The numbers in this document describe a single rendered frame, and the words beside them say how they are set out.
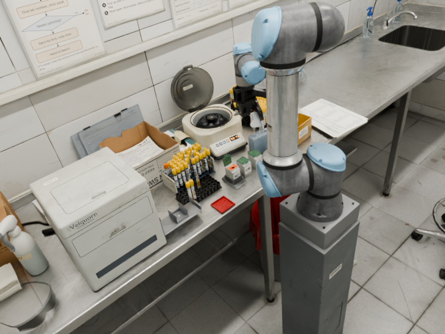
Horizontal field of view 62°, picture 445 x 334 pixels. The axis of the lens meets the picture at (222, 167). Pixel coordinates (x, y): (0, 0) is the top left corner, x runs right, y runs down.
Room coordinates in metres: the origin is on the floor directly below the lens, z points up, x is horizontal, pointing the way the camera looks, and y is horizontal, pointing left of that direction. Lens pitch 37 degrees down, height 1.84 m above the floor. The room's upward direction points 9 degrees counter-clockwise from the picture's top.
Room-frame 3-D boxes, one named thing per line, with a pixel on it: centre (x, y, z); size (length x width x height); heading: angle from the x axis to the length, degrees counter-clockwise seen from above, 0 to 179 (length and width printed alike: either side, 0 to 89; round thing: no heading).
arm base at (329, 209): (0.88, -0.31, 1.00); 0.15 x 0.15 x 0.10
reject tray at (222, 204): (1.03, 0.02, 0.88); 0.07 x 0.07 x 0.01; 35
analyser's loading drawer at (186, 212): (0.95, 0.20, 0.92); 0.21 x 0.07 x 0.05; 125
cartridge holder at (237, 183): (1.16, -0.04, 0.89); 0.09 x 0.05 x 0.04; 36
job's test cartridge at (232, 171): (1.16, -0.04, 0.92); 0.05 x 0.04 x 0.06; 36
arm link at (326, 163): (0.87, -0.31, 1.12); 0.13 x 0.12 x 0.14; 97
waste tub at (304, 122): (1.42, -0.34, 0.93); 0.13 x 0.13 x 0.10; 40
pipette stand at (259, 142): (1.34, -0.18, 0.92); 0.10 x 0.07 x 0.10; 117
